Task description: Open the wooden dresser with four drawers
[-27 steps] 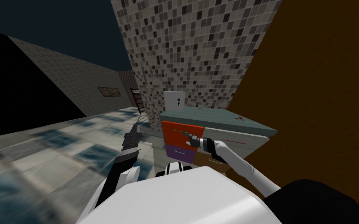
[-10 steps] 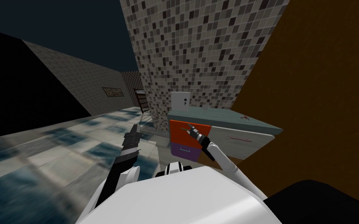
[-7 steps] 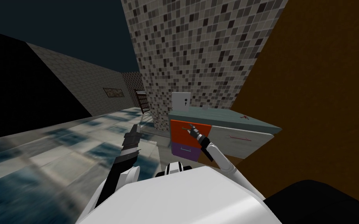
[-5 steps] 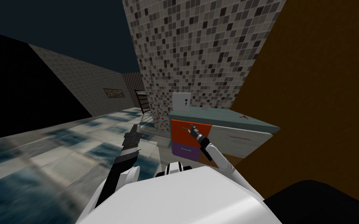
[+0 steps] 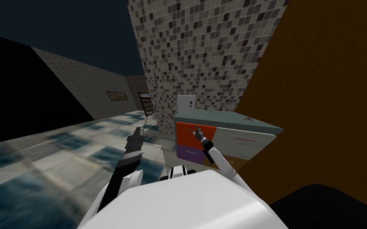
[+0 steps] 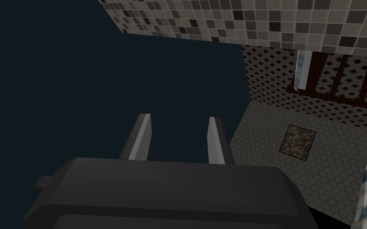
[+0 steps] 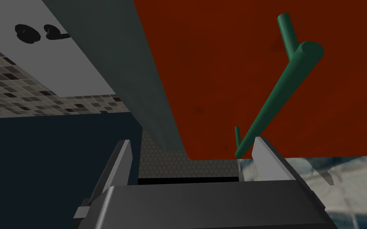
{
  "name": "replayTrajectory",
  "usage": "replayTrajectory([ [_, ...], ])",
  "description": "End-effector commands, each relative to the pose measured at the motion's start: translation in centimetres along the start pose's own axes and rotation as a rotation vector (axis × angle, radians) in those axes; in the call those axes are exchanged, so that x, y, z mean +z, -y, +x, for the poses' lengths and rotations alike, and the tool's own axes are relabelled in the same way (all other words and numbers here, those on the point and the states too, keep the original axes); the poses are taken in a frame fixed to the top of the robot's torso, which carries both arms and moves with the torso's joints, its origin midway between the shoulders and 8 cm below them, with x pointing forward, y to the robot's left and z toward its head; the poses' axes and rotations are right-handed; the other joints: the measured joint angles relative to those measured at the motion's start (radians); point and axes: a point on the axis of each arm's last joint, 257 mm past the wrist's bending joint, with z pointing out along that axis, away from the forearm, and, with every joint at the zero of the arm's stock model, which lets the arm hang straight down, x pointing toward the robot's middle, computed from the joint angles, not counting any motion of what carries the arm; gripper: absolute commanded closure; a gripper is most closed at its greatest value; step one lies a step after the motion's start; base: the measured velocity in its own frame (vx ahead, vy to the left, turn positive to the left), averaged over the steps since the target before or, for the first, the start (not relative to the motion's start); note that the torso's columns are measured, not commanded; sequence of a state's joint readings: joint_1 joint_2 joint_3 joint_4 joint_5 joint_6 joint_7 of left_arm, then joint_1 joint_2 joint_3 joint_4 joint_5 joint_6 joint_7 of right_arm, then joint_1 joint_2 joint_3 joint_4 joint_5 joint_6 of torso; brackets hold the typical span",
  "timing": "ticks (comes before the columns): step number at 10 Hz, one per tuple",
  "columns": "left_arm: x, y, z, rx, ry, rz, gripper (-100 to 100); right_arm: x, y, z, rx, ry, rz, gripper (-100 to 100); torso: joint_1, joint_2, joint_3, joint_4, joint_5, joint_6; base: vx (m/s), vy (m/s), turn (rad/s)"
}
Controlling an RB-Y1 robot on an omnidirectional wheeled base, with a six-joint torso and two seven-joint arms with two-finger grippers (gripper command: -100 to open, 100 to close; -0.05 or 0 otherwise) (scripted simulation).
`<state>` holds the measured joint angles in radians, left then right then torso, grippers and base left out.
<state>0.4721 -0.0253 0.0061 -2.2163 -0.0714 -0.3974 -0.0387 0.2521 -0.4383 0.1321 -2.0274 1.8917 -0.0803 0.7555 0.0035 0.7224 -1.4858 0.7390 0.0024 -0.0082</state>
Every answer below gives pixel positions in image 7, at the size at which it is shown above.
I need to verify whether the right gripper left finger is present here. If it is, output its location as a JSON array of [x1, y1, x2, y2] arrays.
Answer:
[[88, 139, 133, 204]]

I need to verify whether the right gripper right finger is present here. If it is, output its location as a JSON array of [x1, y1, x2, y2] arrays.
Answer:
[[251, 136, 314, 194]]

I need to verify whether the red cupboard door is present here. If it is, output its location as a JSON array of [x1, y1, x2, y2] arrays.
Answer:
[[134, 0, 367, 160]]

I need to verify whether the grey door leaf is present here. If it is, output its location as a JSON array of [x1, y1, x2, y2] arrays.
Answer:
[[0, 0, 117, 98]]

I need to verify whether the black round door lock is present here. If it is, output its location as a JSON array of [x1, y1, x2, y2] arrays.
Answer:
[[14, 23, 41, 45]]

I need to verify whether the green bar handle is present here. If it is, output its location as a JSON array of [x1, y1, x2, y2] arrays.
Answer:
[[234, 13, 325, 159]]

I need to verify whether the black door lever handle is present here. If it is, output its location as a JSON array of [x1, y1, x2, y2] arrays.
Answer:
[[43, 24, 72, 41]]

